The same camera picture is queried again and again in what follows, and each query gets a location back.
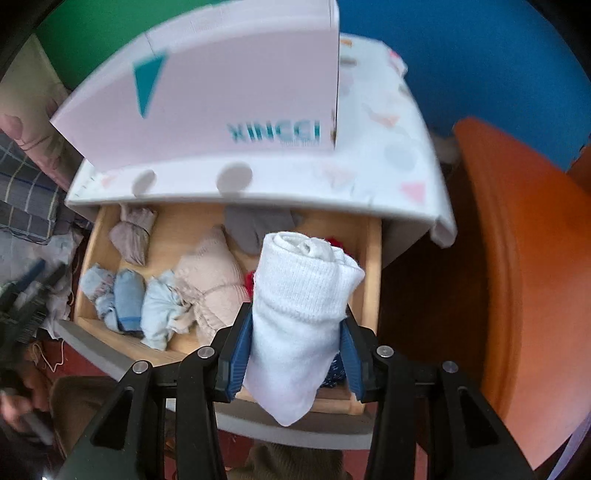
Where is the pink floral cloth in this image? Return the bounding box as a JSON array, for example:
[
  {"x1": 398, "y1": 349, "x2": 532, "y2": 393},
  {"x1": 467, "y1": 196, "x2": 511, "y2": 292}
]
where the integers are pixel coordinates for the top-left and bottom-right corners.
[{"x1": 0, "y1": 36, "x2": 88, "y2": 191}]

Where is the white floral cloth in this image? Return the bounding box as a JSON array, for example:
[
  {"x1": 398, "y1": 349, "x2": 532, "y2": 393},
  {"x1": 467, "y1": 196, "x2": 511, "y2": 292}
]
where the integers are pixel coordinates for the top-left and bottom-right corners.
[{"x1": 0, "y1": 226, "x2": 90, "y2": 326}]

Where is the grey plaid bedding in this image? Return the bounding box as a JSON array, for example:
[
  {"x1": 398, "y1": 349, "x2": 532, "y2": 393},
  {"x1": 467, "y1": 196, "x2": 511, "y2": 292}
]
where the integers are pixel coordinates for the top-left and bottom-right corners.
[{"x1": 0, "y1": 131, "x2": 70, "y2": 241}]

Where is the white cable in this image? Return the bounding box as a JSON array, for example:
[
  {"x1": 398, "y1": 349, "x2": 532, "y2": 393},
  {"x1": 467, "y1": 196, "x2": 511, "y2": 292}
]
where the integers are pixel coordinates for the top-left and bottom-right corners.
[{"x1": 31, "y1": 340, "x2": 66, "y2": 373}]

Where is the patterned mattress with sheet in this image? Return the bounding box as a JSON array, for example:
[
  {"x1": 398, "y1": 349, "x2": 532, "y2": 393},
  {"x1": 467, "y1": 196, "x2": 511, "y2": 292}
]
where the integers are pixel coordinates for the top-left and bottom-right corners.
[{"x1": 65, "y1": 34, "x2": 458, "y2": 250}]

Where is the beige lace bra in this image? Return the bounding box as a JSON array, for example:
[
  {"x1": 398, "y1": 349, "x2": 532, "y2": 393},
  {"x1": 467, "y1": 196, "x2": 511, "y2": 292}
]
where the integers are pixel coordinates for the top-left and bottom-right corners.
[{"x1": 174, "y1": 225, "x2": 252, "y2": 344}]

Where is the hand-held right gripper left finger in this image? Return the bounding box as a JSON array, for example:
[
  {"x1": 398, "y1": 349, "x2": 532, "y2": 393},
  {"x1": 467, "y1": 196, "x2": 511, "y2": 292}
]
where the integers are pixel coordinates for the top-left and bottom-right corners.
[{"x1": 55, "y1": 302, "x2": 254, "y2": 480}]

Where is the grey ribbed sock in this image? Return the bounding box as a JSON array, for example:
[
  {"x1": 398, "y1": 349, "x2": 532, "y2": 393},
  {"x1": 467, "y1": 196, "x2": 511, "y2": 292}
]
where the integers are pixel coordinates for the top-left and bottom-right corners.
[{"x1": 225, "y1": 206, "x2": 303, "y2": 256}]

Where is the red cloth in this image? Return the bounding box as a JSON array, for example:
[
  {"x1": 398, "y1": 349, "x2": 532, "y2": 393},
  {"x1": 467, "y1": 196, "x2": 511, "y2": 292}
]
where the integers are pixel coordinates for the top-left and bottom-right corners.
[{"x1": 243, "y1": 236, "x2": 347, "y2": 296}]

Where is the orange wooden furniture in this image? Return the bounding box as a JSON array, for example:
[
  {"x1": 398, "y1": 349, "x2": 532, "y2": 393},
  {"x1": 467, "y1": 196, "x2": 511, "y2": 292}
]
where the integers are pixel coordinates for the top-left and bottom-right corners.
[{"x1": 451, "y1": 117, "x2": 591, "y2": 472}]

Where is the taupe cloth bundle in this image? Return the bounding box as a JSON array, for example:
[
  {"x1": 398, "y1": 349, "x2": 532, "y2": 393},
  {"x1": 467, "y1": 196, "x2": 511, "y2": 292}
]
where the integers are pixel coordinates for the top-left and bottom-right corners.
[{"x1": 108, "y1": 205, "x2": 160, "y2": 267}]

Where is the dark blue patterned cloth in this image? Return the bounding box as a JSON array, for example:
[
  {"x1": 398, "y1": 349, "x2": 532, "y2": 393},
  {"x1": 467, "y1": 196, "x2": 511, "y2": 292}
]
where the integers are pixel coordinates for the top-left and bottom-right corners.
[{"x1": 318, "y1": 354, "x2": 347, "y2": 389}]

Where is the wooden drawer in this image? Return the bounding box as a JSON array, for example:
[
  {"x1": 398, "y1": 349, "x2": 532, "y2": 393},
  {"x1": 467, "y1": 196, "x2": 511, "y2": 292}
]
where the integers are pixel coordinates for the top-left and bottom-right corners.
[{"x1": 55, "y1": 203, "x2": 385, "y2": 450}]

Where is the light blue underwear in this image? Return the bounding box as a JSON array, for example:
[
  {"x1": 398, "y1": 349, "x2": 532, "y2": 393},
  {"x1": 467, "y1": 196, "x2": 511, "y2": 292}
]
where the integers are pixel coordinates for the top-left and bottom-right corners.
[{"x1": 140, "y1": 270, "x2": 197, "y2": 352}]

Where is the pale blue white cloth bundle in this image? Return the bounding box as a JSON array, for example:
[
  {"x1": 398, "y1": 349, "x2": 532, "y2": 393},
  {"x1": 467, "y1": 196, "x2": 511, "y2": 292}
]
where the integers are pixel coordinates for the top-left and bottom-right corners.
[{"x1": 78, "y1": 264, "x2": 116, "y2": 319}]

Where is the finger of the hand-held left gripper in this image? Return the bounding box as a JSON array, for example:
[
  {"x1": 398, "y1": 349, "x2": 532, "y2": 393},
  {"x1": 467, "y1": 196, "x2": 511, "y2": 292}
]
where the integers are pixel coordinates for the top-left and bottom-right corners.
[{"x1": 13, "y1": 259, "x2": 66, "y2": 298}]

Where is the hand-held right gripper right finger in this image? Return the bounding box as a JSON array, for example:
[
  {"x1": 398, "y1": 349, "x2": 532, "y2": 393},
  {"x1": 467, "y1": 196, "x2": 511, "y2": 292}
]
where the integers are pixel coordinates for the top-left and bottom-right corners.
[{"x1": 339, "y1": 305, "x2": 536, "y2": 480}]

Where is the blue sock bundle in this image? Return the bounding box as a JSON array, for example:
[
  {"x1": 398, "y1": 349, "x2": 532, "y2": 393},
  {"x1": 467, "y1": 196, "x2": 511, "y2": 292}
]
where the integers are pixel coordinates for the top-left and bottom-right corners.
[{"x1": 113, "y1": 269, "x2": 147, "y2": 335}]

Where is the white sock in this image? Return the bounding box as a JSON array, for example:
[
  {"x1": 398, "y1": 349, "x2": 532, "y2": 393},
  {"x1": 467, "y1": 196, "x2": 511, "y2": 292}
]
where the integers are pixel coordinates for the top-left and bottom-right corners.
[{"x1": 244, "y1": 231, "x2": 366, "y2": 428}]

